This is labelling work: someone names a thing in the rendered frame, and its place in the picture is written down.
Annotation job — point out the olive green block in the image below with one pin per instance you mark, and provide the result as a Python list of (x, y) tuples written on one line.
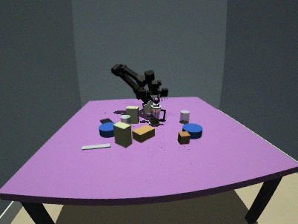
[(133, 112), (122, 134)]

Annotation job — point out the pale grey flat bar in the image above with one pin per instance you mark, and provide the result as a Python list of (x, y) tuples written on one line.
[(91, 147)]

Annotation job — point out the white cylinder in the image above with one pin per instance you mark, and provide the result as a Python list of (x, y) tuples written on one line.
[(184, 117), (125, 119)]

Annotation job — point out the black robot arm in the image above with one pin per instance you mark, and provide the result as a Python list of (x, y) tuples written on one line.
[(124, 72)]

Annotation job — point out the small tan cube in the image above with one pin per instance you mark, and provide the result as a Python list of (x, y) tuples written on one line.
[(183, 137)]

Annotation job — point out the blue cylinder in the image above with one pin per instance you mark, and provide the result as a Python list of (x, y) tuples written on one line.
[(106, 130), (194, 130)]

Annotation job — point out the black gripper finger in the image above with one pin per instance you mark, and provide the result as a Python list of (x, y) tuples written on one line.
[(150, 96), (159, 94)]

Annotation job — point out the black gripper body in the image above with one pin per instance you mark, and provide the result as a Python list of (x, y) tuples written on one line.
[(143, 92)]

